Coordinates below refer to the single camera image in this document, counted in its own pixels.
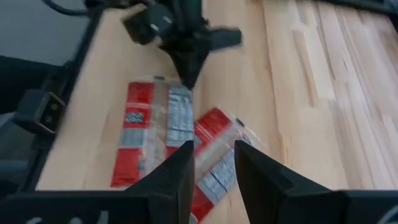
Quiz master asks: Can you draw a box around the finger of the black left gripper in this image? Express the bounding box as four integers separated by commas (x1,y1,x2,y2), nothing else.
188,54,208,90
169,52,191,90

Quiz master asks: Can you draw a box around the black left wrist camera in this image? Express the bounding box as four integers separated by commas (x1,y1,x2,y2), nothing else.
121,2,174,46

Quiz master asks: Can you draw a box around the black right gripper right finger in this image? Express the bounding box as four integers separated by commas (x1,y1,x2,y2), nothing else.
234,139,349,224

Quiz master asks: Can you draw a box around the black table frame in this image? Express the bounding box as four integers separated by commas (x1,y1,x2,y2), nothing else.
18,6,106,194

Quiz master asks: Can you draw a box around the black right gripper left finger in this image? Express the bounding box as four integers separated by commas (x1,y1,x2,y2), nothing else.
124,139,195,224

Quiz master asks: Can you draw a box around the red popcorn bag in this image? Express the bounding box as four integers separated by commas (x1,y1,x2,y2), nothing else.
188,107,265,224

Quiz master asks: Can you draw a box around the front red packet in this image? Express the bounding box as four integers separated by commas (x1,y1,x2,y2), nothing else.
110,76,196,189

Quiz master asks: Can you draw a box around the black cable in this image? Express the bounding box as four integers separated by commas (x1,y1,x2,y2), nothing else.
42,0,91,16

